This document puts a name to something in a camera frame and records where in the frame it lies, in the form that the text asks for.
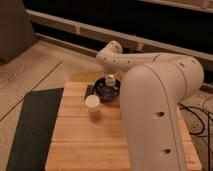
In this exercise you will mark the dark ceramic bowl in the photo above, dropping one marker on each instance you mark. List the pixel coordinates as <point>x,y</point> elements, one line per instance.
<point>106,92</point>

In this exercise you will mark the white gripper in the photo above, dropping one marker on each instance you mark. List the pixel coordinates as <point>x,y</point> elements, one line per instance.
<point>109,71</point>

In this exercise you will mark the white window rail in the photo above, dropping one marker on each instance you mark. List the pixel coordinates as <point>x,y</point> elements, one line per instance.
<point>105,35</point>

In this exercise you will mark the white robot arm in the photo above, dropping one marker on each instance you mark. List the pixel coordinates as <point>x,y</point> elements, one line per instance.
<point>152,86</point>

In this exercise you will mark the black floor mat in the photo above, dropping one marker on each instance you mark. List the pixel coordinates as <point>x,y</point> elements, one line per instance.
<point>34,130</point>

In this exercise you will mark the grey cabinet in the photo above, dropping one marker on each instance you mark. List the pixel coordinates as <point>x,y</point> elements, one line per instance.
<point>16,30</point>

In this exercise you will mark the wooden table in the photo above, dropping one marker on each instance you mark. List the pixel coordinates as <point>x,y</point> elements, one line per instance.
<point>81,142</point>

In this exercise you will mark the white paper cup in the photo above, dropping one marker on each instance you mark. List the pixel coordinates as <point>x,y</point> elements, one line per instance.
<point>92,103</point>

